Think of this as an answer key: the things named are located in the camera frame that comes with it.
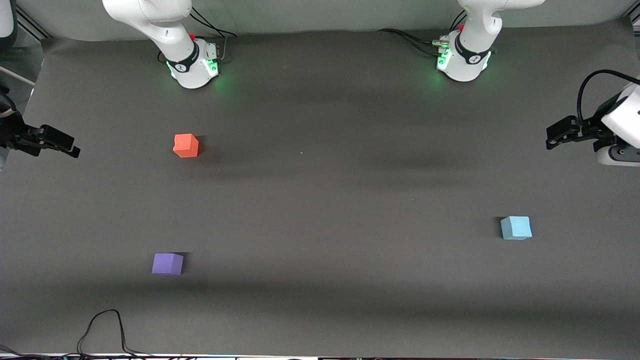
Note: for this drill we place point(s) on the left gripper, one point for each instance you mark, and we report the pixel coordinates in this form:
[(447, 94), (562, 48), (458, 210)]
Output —
[(598, 121)]

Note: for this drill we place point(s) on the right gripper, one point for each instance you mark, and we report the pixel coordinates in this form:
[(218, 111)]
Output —
[(15, 134)]

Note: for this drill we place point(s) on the light blue foam block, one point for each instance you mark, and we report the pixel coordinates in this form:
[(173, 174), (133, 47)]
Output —
[(516, 228)]

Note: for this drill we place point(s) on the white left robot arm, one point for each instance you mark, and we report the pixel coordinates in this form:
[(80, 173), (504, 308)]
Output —
[(465, 65)]

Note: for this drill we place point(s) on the orange foam block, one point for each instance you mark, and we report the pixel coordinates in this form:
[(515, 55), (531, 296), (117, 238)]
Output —
[(186, 146)]

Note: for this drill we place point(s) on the purple foam block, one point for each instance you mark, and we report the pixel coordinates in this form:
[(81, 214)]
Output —
[(167, 264)]

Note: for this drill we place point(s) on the thin beige rod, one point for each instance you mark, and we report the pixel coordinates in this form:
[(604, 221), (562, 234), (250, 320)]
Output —
[(17, 75)]

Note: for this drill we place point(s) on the dark grey table mat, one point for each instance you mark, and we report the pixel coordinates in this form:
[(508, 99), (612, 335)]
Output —
[(320, 200)]

